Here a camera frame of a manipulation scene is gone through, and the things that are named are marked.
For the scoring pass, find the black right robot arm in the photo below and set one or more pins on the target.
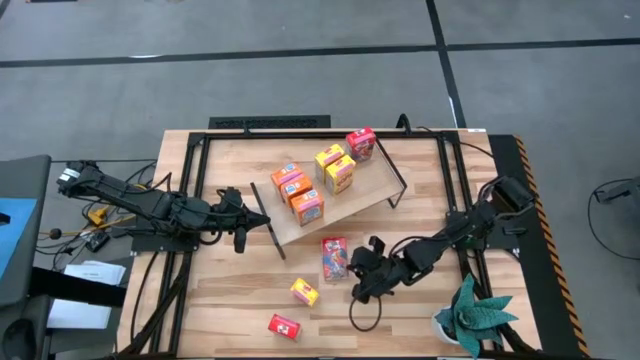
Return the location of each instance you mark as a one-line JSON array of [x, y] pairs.
[[450, 235]]

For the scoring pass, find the black desk beam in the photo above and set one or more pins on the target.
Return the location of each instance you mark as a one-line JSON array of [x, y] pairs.
[[75, 290]]

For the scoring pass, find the red Froot Loops cereal box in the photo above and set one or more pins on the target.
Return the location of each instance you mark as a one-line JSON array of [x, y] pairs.
[[284, 326], [361, 144], [335, 258]]

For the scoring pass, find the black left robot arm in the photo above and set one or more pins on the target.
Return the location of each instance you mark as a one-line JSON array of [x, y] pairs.
[[150, 202]]

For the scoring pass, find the orange Mini-Wheats cereal box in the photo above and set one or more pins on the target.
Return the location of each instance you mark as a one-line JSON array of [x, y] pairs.
[[286, 175], [307, 207], [296, 187]]

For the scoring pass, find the black round knob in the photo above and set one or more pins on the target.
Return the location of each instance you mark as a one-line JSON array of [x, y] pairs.
[[55, 233]]

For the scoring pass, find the black rounded device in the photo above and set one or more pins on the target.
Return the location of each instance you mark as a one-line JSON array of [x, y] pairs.
[[17, 340]]

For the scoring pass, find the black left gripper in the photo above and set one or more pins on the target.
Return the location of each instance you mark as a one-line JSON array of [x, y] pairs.
[[227, 217]]

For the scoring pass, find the black metal table frame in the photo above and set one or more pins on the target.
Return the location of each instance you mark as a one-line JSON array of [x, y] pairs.
[[300, 135]]

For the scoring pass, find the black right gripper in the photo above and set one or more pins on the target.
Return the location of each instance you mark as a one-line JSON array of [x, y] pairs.
[[385, 270]]

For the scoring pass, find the wooden shelf with black legs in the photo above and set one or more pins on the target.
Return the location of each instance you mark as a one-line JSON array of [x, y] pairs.
[[370, 185]]

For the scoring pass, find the white paper sheet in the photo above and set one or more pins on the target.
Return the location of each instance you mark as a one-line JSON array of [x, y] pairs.
[[100, 272], [80, 315]]

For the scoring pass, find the black mat with hazard stripe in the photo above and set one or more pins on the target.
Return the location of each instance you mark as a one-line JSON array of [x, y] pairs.
[[537, 300]]

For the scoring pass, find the blue pad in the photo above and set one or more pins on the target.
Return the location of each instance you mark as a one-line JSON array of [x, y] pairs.
[[15, 235]]

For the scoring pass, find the yellow Corn Pops cereal box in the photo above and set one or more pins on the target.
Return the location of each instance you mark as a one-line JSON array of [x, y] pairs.
[[340, 174], [329, 156], [305, 291]]

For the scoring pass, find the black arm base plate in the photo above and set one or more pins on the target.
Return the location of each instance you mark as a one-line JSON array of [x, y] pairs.
[[502, 242], [165, 244]]

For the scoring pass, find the dark grey desk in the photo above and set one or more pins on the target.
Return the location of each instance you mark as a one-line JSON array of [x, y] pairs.
[[25, 175]]

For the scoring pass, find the teal plant in white pot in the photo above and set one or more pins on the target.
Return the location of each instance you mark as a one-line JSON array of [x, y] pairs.
[[472, 317]]

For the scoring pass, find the black adapter box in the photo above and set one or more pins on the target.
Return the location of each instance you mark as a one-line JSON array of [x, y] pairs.
[[97, 241]]

